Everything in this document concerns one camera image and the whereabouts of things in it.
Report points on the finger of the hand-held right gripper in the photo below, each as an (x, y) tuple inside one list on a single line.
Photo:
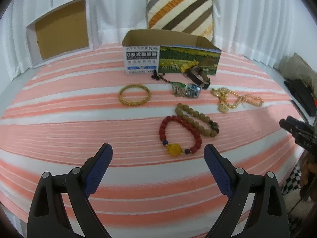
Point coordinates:
[(291, 126)]

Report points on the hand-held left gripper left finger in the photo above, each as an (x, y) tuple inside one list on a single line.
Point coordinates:
[(97, 168)]

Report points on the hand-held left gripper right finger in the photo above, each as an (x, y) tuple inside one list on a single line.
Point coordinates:
[(218, 168)]

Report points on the gold bangle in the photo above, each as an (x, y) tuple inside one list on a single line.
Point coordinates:
[(122, 99)]

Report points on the printed cardboard box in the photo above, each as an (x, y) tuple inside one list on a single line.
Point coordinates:
[(171, 54)]

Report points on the black bag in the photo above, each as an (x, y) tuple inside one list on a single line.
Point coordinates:
[(301, 94)]

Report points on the checkered cloth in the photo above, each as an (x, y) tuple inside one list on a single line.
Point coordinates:
[(293, 181)]

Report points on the pink striped blanket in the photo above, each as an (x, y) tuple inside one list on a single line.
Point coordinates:
[(123, 129)]

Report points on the yellow tassel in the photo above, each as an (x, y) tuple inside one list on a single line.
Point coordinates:
[(187, 67)]

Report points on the white box lid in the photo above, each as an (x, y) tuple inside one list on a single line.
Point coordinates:
[(62, 32)]

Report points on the striped cushion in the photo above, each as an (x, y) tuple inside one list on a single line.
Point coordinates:
[(178, 11)]

